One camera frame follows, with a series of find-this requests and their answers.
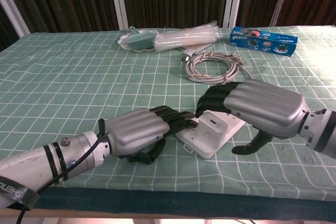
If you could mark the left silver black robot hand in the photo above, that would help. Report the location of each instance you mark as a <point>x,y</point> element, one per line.
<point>136,132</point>

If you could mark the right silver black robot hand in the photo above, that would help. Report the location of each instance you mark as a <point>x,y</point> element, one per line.
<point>267,108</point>

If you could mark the white charger cube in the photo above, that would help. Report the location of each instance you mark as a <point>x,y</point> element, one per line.
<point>210,129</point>

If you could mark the white power strip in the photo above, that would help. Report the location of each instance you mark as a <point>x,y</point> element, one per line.
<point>207,148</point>

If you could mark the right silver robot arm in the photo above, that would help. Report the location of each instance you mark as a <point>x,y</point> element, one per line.
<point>323,132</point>

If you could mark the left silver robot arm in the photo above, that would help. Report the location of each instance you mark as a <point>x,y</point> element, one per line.
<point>34,166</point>

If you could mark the blue cookie box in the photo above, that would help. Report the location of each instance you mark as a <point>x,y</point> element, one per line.
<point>262,41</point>

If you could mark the green checked tablecloth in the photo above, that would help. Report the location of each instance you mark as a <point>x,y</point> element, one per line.
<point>78,90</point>

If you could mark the dark green under cloth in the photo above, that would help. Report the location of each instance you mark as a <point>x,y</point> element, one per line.
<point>157,203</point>

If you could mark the teal cleaning brush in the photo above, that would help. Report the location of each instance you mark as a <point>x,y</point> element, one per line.
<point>140,41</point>

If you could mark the wooden table edge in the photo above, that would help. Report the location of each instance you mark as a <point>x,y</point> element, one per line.
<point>78,213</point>

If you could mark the clear plastic cup stack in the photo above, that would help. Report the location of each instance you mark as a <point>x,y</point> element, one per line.
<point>183,37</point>

